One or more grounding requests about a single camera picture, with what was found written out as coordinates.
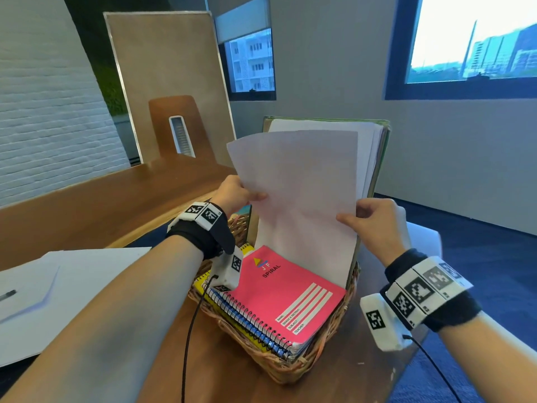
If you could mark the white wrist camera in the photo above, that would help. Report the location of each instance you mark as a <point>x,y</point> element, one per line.
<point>228,268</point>
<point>384,323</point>

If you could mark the green foliage wall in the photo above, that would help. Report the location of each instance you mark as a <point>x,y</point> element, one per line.
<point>111,92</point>

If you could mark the blue-framed window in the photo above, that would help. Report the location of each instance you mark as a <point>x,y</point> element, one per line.
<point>461,46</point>

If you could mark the brown metal-framed board panel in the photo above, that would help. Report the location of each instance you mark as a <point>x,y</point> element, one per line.
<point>168,54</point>

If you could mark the yellow notebook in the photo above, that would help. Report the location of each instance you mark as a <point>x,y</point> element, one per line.
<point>247,247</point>

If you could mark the black wrist marker band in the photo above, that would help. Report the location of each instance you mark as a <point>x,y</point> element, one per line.
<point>205,235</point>
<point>444,306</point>

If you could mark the window with building view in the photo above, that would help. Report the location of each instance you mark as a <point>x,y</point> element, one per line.
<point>251,62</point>

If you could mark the brown wooden chair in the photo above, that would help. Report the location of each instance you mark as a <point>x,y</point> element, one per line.
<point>201,130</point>

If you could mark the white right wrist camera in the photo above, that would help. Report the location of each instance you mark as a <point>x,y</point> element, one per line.
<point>384,323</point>

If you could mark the wooden table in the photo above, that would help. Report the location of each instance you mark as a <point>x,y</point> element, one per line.
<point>105,201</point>

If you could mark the person's left hand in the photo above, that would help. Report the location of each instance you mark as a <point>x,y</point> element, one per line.
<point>233,195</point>

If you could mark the pink spiral notebook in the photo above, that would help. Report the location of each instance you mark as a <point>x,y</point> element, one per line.
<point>289,289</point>

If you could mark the person's right forearm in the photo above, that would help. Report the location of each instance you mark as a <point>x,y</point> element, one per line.
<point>495,365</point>

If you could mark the grey roller blind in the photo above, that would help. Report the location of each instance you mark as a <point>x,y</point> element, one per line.
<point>243,20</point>

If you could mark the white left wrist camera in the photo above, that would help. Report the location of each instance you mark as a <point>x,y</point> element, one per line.
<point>228,268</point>

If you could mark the grey clear pen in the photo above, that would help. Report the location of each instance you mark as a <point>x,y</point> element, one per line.
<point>8,295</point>

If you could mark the person's right hand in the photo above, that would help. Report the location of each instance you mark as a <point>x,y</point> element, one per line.
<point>381,230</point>

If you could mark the black left wrist marker band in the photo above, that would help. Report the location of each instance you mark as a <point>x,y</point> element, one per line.
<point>205,235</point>

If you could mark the black right wrist marker band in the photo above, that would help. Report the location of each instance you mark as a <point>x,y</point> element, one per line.
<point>444,306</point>

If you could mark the blue spiral notebook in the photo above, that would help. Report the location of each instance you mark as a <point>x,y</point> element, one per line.
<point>247,318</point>

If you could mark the person's left forearm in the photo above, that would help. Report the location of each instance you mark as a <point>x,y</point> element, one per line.
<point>105,323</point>

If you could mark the woven wicker basket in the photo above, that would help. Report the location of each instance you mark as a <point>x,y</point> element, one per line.
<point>293,369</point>

